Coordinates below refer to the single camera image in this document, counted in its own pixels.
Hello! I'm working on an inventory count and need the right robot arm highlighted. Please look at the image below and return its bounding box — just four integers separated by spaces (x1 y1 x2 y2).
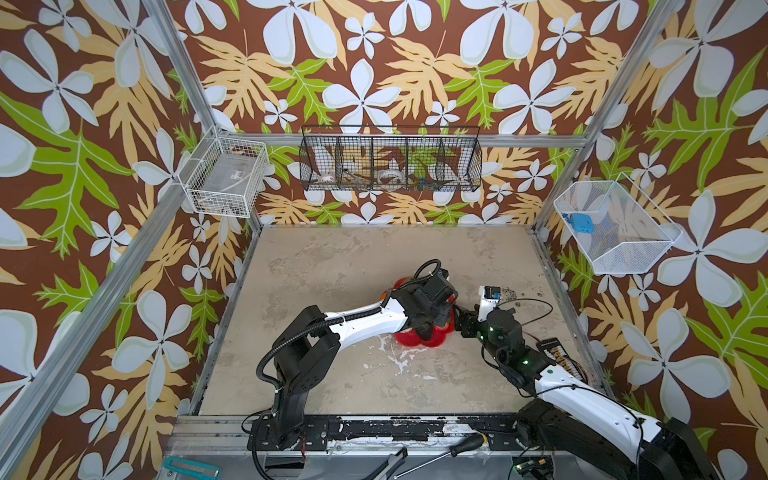
455 308 719 479

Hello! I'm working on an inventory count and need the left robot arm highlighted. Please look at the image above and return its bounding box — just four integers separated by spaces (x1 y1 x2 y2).
256 259 458 450

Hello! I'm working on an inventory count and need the red flower-shaped fruit bowl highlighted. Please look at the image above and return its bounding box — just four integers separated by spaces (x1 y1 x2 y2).
380 276 457 349

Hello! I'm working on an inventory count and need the blue object in basket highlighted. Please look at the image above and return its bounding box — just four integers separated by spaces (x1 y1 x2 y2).
568 213 595 234

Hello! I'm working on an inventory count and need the white mesh basket right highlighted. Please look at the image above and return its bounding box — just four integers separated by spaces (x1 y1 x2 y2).
554 174 683 275

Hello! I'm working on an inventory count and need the aluminium rear crossbar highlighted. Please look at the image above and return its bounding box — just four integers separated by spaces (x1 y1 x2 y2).
236 131 588 150

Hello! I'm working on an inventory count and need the teal tool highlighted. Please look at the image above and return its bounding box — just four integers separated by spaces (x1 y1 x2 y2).
160 456 221 480

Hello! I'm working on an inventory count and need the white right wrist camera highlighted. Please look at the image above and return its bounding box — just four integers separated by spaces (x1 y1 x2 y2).
478 285 502 322

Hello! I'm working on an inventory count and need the black handled screwdriver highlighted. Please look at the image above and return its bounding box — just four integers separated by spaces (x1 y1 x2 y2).
392 433 487 480

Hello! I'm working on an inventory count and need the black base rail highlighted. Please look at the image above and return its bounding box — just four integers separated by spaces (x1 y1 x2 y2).
247 413 523 452

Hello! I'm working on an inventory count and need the black pliers handle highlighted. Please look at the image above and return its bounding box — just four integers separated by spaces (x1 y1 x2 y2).
364 447 408 480

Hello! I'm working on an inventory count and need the black wire basket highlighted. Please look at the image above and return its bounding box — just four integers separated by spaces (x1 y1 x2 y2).
297 125 483 192

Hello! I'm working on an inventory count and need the white wire basket left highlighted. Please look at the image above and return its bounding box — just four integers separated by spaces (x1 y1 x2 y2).
179 128 270 219

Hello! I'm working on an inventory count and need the aluminium frame post left rear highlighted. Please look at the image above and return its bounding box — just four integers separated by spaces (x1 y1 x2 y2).
142 1 263 236

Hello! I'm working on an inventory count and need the aluminium frame post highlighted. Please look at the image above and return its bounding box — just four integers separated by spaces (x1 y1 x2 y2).
533 0 684 232
142 1 263 236

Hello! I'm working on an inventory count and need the aluminium frame post right rear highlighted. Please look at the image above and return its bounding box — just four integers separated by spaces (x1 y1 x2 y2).
533 0 684 232

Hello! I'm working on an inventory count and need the aluminium frame beam left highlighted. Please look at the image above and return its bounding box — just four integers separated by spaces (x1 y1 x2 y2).
1 184 184 479

